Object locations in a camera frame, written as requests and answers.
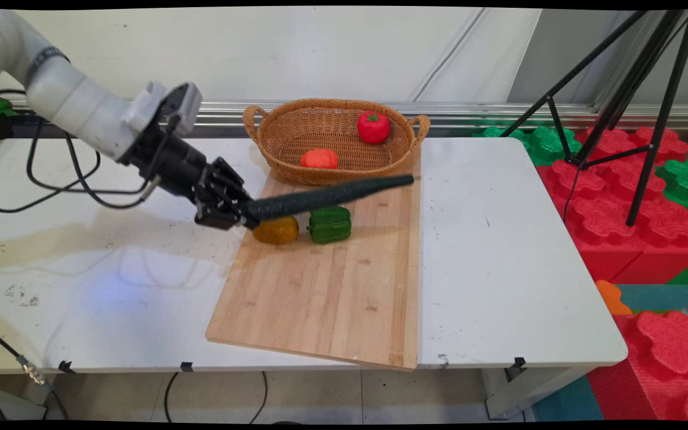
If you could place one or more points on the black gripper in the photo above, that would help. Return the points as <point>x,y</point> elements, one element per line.
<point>171,164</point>

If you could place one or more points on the dark green cucumber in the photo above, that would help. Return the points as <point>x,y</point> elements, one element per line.
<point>332,196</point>

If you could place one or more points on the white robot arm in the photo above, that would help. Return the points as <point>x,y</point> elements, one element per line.
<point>75,101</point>

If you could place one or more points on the brown potato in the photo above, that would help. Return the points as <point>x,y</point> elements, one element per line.
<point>277,232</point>

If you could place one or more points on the orange tomato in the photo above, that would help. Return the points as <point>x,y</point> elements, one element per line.
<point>319,159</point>

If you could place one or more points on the green bell pepper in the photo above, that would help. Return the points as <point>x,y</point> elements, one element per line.
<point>330,227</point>

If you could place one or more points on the wooden cutting board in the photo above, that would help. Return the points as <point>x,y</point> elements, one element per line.
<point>320,298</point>

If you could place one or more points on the woven wicker basket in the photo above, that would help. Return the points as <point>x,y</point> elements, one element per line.
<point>344,119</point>

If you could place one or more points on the red bell pepper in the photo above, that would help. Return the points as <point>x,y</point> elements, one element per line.
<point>373,127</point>

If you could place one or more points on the black table clip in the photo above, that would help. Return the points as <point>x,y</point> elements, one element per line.
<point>519,362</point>
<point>186,366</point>
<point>65,366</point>

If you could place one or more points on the green foam block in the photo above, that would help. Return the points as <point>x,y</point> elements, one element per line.
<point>544,143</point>
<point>687,179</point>

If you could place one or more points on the white table leg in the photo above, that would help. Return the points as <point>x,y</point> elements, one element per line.
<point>517,394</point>

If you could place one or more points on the large red foam block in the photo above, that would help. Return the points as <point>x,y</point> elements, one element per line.
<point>613,209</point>

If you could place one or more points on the orange foam piece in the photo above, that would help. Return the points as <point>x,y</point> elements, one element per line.
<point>611,297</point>

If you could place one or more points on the teal foam mat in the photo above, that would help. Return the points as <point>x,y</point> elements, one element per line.
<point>660,297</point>

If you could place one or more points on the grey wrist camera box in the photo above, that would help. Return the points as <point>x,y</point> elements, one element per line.
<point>184,107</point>

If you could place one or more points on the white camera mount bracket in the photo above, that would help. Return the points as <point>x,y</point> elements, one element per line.
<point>144,107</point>

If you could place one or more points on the metal wall rail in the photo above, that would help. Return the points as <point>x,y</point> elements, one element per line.
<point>529,112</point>

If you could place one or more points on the black camera tripod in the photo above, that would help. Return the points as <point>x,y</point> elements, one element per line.
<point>642,77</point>

